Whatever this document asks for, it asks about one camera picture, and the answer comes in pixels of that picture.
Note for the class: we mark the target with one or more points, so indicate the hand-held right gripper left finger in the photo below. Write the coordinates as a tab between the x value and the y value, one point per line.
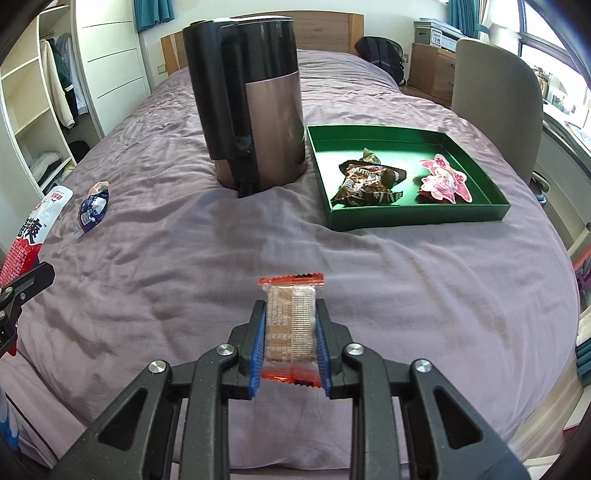
258	350

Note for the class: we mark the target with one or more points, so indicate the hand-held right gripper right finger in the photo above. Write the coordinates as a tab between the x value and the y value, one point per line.
323	355

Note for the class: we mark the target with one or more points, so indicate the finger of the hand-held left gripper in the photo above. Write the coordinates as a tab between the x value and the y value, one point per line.
27	281

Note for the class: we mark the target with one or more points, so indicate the orange-edged cracker packet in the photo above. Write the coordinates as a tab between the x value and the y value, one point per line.
291	323

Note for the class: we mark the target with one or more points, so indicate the red and white snack packet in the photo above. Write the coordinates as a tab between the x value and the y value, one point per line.
32	221

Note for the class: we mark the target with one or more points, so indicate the green metal tray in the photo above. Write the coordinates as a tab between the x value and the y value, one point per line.
406	217

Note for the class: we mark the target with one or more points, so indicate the brown snack packet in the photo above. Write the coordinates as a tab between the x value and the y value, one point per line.
364	182

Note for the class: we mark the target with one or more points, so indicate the pink snack packet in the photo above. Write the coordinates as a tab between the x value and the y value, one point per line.
441	180

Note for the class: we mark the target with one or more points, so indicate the small blue white packet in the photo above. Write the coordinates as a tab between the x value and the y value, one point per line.
92	210

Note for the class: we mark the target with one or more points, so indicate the folded clothes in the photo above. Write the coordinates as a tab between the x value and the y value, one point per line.
51	166

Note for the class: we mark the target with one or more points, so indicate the purple bed sheet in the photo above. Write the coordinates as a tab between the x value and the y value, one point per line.
161	277

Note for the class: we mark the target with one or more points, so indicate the hanging clothes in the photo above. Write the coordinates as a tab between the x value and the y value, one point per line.
62	78

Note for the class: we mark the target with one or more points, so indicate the brown and black electric kettle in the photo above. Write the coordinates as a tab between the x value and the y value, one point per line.
272	129

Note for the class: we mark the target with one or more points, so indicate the white wardrobe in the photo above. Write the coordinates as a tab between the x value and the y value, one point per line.
111	60

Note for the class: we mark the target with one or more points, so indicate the teal curtain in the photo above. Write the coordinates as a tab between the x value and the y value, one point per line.
464	16
154	11

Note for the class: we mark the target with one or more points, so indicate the black backpack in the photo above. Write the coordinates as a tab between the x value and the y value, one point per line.
381	57

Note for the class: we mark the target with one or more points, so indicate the wooden nightstand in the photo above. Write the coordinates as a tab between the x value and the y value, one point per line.
434	69

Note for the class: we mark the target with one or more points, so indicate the beige chair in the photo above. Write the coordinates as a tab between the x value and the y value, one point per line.
498	101

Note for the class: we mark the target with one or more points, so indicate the white desk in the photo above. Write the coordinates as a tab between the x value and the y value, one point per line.
563	147

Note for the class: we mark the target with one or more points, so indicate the wooden headboard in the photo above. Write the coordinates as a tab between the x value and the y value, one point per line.
332	32

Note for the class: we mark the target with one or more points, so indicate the grey printer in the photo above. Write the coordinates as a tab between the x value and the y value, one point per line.
438	32

